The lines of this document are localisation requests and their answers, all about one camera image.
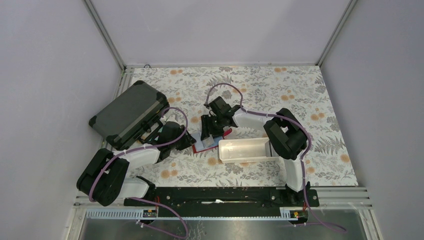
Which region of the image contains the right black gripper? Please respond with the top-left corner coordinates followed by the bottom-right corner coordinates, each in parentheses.
top-left (201, 114), bottom-right (226, 142)

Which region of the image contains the red card holder wallet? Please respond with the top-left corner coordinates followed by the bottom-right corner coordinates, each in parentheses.
top-left (190, 128), bottom-right (233, 154)

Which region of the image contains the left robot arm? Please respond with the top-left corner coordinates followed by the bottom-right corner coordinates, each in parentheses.
top-left (76, 121), bottom-right (196, 206)

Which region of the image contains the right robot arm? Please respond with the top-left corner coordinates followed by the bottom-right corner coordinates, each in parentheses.
top-left (204, 96), bottom-right (312, 206)

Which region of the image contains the floral table mat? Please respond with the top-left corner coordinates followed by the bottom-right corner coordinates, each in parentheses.
top-left (109, 65), bottom-right (359, 188)

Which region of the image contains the white plastic tray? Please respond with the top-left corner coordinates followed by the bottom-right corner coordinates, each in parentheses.
top-left (218, 137), bottom-right (282, 164)

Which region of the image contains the black hard case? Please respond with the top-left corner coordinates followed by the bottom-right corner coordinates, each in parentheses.
top-left (88, 80), bottom-right (170, 151)

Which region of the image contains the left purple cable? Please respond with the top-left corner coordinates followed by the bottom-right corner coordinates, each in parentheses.
top-left (88, 106), bottom-right (190, 240)

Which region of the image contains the purple cable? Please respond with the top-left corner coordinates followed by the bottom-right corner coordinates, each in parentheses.
top-left (204, 82), bottom-right (347, 234)
top-left (88, 106), bottom-right (190, 240)

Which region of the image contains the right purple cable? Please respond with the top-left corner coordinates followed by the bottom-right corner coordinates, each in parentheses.
top-left (204, 82), bottom-right (347, 234)

